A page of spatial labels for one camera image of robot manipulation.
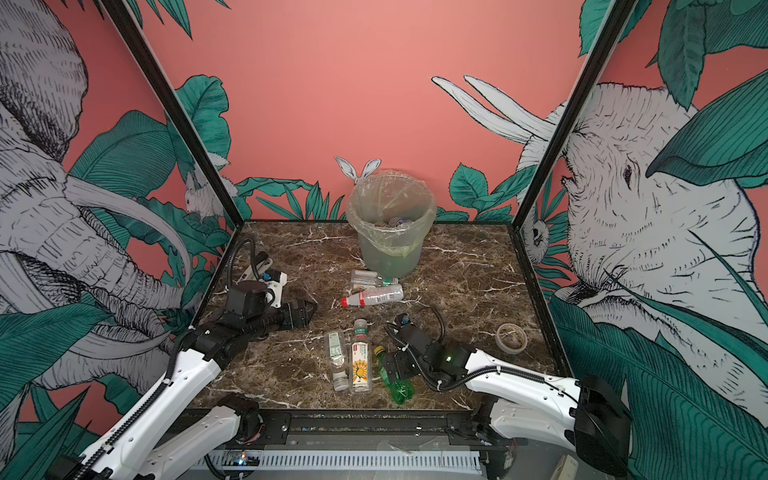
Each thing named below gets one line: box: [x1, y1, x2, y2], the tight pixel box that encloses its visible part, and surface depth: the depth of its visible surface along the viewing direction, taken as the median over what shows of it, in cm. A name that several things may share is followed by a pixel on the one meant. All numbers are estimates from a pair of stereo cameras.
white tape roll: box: [495, 323, 528, 355], surface depth 92 cm
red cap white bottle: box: [341, 284, 404, 308], surface depth 97 cm
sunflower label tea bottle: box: [350, 319, 372, 393], surface depth 81 cm
